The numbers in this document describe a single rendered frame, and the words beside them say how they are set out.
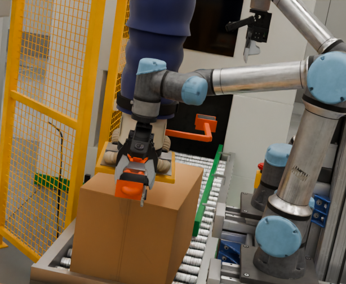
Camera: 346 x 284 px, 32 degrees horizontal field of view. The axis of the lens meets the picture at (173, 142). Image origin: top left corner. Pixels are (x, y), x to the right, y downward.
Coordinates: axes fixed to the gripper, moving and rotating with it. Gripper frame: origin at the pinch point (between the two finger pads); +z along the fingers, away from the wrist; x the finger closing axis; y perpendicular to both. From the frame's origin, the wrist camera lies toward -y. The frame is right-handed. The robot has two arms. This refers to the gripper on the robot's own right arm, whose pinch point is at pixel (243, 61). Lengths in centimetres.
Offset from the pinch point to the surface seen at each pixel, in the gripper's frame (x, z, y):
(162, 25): -29.2, -10.5, -30.2
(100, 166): -36, 42, -44
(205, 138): -12.5, 30.2, -8.9
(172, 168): -22, 42, -19
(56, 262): -9, 97, -62
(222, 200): 96, 93, 6
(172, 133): -13.9, 30.3, -21.8
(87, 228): -19, 74, -49
